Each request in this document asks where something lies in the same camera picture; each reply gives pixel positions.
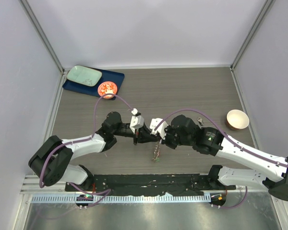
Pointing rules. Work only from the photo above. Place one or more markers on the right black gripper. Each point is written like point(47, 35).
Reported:
point(165, 141)

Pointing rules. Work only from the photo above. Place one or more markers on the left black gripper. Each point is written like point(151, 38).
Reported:
point(144, 135)

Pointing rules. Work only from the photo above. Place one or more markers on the large metal keyring with rings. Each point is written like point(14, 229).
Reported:
point(156, 152)

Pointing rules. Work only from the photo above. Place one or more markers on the silver key black head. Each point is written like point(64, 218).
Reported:
point(200, 121)

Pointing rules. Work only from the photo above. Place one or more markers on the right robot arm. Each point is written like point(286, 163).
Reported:
point(264, 171)

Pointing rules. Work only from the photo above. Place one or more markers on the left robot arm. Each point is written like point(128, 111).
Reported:
point(51, 163)

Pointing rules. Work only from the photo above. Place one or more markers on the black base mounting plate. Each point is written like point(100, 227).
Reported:
point(155, 184)

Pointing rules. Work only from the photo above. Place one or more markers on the red patterned small bowl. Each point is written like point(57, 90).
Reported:
point(106, 88)

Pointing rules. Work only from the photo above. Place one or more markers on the dark blue tray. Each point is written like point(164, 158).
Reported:
point(107, 75)

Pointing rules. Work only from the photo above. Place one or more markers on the white brown bowl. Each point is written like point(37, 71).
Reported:
point(237, 120)

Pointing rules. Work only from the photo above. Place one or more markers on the light green rectangular plate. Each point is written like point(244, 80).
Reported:
point(84, 75)

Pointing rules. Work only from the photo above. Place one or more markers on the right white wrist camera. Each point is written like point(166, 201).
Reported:
point(157, 127)

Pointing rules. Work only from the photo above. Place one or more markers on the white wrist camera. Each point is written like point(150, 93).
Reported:
point(137, 121)
point(157, 127)

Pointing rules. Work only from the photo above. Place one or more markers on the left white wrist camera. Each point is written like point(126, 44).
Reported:
point(137, 121)

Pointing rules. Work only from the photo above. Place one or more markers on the slotted cable duct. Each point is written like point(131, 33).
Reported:
point(83, 199)

